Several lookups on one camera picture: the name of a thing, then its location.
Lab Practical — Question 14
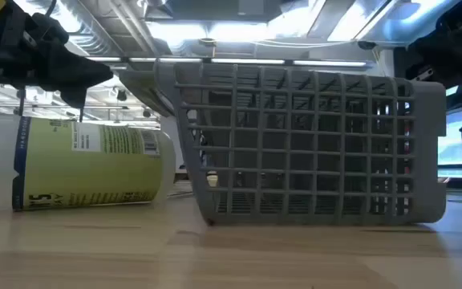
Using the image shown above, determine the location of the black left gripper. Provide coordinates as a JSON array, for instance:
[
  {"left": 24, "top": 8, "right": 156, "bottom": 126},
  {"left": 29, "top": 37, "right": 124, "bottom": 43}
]
[{"left": 0, "top": 0, "right": 114, "bottom": 109}]

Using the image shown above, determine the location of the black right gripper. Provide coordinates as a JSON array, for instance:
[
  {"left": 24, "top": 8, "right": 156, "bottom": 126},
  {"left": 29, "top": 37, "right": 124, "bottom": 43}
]
[{"left": 405, "top": 11, "right": 462, "bottom": 88}]

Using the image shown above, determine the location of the glass window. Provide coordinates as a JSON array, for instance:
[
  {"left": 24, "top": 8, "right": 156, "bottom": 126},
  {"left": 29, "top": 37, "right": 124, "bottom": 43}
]
[{"left": 437, "top": 85, "right": 462, "bottom": 177}]

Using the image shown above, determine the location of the grey plastic silverware basket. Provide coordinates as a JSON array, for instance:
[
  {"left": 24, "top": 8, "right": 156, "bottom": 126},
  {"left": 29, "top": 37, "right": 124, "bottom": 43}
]
[{"left": 117, "top": 59, "right": 448, "bottom": 226}]

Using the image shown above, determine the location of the green-labelled spray bottle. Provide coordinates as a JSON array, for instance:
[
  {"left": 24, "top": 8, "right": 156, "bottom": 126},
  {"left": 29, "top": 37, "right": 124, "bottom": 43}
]
[{"left": 0, "top": 113, "right": 176, "bottom": 213}]

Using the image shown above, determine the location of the black background frame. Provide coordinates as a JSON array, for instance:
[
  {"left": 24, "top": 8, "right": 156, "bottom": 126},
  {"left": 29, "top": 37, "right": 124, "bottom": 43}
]
[{"left": 17, "top": 86, "right": 86, "bottom": 122}]

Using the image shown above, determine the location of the long ceiling light strip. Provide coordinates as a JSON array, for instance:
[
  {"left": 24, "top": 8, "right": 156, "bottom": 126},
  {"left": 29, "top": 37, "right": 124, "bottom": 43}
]
[{"left": 86, "top": 56, "right": 371, "bottom": 67}]

